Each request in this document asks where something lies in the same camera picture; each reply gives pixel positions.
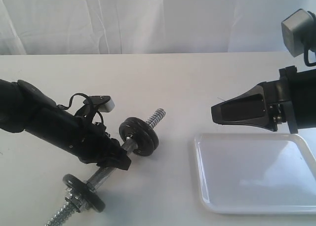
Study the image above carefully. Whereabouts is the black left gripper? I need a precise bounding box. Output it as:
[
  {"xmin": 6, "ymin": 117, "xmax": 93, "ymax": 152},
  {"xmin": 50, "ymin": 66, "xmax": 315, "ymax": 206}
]
[{"xmin": 71, "ymin": 115, "xmax": 131, "ymax": 171}]

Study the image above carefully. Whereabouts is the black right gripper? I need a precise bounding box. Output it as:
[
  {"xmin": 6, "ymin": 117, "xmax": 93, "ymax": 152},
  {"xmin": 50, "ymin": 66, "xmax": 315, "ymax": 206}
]
[{"xmin": 211, "ymin": 80, "xmax": 293, "ymax": 132}]

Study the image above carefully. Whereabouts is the black weight plate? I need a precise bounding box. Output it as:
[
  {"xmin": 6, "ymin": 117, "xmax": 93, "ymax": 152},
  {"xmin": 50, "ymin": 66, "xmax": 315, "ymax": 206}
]
[
  {"xmin": 63, "ymin": 174, "xmax": 106, "ymax": 213},
  {"xmin": 126, "ymin": 117, "xmax": 159, "ymax": 156},
  {"xmin": 119, "ymin": 117, "xmax": 155, "ymax": 156}
]

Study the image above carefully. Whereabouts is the chrome threaded dumbbell bar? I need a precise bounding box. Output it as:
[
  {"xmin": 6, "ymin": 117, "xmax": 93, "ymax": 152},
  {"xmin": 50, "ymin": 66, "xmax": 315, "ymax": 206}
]
[{"xmin": 46, "ymin": 108, "xmax": 166, "ymax": 226}]

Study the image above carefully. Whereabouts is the white rectangular plastic tray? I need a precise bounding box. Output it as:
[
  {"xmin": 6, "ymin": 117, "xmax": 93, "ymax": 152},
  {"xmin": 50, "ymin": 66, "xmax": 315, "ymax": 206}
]
[{"xmin": 194, "ymin": 133, "xmax": 316, "ymax": 215}]

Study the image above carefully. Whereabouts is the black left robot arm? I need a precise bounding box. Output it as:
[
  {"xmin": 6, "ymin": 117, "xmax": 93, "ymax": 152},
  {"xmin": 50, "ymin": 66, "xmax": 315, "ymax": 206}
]
[{"xmin": 0, "ymin": 80, "xmax": 131, "ymax": 170}]

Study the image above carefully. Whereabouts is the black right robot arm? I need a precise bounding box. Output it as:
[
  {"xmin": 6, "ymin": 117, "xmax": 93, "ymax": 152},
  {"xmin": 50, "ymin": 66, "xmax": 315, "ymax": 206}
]
[{"xmin": 211, "ymin": 66, "xmax": 316, "ymax": 134}]

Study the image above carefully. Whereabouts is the white backdrop curtain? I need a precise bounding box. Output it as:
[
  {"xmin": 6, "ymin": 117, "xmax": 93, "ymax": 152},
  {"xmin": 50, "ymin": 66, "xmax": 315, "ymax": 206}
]
[{"xmin": 0, "ymin": 0, "xmax": 316, "ymax": 55}]

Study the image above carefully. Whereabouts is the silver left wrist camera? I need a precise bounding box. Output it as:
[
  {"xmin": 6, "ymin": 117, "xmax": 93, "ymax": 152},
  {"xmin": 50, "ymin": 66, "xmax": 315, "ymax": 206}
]
[{"xmin": 83, "ymin": 95, "xmax": 115, "ymax": 114}]

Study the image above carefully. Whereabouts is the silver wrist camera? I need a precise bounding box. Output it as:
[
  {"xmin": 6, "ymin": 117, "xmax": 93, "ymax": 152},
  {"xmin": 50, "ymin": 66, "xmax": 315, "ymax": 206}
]
[
  {"xmin": 83, "ymin": 95, "xmax": 115, "ymax": 114},
  {"xmin": 281, "ymin": 9, "xmax": 316, "ymax": 57}
]

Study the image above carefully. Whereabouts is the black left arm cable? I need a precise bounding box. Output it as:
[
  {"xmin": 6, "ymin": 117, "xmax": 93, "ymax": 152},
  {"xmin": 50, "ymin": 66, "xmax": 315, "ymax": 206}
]
[{"xmin": 56, "ymin": 92, "xmax": 104, "ymax": 128}]

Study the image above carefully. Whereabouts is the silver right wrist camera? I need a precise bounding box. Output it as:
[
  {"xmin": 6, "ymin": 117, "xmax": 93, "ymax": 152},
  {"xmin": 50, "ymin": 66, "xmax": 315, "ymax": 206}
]
[{"xmin": 281, "ymin": 9, "xmax": 316, "ymax": 57}]

